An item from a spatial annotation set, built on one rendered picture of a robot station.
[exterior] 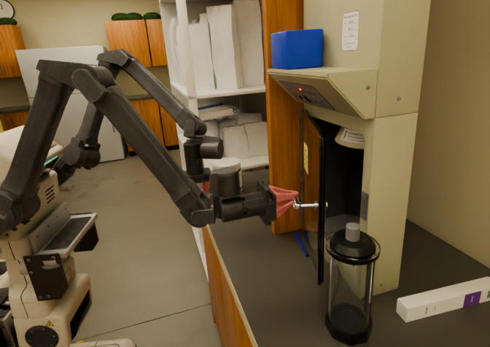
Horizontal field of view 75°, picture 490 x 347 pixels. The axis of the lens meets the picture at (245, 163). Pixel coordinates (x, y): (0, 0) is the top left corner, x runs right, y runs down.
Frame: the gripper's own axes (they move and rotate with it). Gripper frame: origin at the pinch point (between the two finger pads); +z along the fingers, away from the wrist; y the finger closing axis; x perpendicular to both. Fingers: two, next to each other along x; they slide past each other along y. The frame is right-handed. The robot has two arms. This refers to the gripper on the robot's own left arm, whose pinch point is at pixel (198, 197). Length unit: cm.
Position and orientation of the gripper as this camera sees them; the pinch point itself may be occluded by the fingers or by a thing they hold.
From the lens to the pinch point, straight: 111.1
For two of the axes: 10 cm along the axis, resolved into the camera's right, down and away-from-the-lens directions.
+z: 0.6, 9.4, 3.3
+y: 9.5, -1.5, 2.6
